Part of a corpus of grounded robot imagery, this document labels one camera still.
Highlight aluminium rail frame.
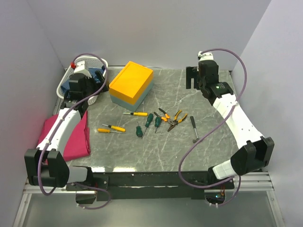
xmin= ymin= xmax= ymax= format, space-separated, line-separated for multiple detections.
xmin=14 ymin=172 xmax=285 ymax=227

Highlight white plastic basket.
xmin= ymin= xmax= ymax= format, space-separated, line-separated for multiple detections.
xmin=56 ymin=54 xmax=109 ymax=109

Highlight yellow screwdriver lower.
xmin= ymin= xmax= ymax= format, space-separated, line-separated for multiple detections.
xmin=98 ymin=128 xmax=122 ymax=133

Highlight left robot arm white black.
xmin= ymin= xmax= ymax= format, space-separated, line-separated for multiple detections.
xmin=24 ymin=71 xmax=107 ymax=195

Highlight orange grey drawer box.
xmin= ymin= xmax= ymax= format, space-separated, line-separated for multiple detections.
xmin=109 ymin=61 xmax=153 ymax=112

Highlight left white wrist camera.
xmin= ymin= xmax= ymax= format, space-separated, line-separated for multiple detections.
xmin=71 ymin=61 xmax=89 ymax=77

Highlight orange black pliers small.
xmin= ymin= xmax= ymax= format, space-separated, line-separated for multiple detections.
xmin=154 ymin=108 xmax=171 ymax=122

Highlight small black hammer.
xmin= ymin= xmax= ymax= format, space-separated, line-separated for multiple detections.
xmin=190 ymin=116 xmax=199 ymax=143

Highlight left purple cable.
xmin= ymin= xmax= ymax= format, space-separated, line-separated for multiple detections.
xmin=37 ymin=53 xmax=111 ymax=210

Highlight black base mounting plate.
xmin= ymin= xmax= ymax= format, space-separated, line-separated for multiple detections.
xmin=65 ymin=170 xmax=235 ymax=204

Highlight orange black long-nose pliers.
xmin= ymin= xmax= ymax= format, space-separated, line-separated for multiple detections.
xmin=167 ymin=110 xmax=187 ymax=132

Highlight green screwdriver right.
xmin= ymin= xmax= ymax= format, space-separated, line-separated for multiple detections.
xmin=154 ymin=116 xmax=162 ymax=133

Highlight yellow screwdriver upper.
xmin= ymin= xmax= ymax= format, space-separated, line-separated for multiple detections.
xmin=123 ymin=112 xmax=148 ymax=117

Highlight blue cloth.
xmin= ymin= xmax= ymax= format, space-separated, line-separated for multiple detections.
xmin=60 ymin=68 xmax=104 ymax=95

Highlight yellow screwdriver middle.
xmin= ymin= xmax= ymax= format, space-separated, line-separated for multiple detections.
xmin=103 ymin=124 xmax=126 ymax=132

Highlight yellow screwdriver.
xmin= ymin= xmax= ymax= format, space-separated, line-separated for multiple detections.
xmin=103 ymin=124 xmax=126 ymax=132
xmin=98 ymin=128 xmax=122 ymax=133
xmin=123 ymin=112 xmax=148 ymax=117

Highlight green screwdriver short left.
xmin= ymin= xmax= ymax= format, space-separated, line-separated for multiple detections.
xmin=135 ymin=123 xmax=143 ymax=138

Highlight green screwdriver long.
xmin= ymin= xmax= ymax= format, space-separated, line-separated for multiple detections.
xmin=143 ymin=113 xmax=153 ymax=137

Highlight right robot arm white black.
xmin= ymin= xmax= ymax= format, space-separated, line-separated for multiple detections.
xmin=186 ymin=60 xmax=275 ymax=189

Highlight pink folded cloth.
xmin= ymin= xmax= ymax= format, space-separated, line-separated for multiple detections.
xmin=38 ymin=111 xmax=90 ymax=162

